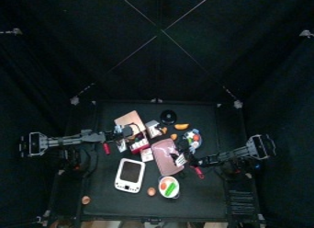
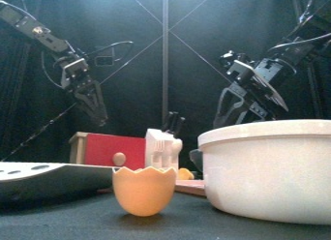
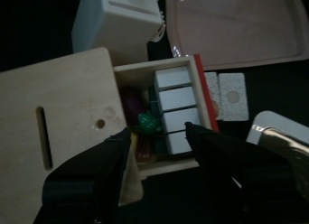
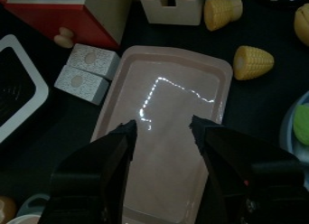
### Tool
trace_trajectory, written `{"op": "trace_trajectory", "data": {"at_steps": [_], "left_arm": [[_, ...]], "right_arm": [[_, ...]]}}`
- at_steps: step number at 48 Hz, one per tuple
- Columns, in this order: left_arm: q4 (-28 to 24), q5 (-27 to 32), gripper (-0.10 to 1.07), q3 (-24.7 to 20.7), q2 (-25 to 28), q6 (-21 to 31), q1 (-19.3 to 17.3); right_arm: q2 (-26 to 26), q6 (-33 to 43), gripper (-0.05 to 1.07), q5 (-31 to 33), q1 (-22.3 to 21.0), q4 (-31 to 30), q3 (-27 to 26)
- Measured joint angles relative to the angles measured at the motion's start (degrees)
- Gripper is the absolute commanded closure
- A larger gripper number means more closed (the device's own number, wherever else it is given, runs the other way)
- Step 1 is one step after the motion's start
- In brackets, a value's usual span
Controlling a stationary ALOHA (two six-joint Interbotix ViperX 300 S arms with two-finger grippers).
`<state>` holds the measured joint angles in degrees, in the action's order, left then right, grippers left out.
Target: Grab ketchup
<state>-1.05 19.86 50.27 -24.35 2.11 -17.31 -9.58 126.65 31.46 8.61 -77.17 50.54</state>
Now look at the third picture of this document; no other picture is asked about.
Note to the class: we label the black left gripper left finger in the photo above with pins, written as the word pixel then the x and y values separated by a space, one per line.
pixel 85 179

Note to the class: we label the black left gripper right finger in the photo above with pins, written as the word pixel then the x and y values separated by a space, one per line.
pixel 240 173

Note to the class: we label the white toy appliance with window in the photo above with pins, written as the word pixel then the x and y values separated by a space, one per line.
pixel 281 140

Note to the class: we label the white block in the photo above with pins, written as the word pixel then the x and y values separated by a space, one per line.
pixel 179 119
pixel 172 77
pixel 178 142
pixel 175 98

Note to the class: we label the wooden lid with slot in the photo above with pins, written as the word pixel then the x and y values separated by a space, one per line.
pixel 64 119

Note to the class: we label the green toy strawberry top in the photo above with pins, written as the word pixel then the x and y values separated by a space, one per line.
pixel 149 122

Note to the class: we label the white speckled flat tile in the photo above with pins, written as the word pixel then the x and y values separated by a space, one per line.
pixel 232 96
pixel 211 92

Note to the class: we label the purple toy eggplant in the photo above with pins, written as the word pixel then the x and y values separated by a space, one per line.
pixel 132 104

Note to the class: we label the wooden box with red edge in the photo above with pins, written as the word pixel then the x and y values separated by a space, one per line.
pixel 160 83

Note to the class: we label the pink plastic tray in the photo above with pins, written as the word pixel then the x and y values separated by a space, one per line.
pixel 236 29

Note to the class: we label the white toy toaster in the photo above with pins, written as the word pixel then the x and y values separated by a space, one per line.
pixel 116 26

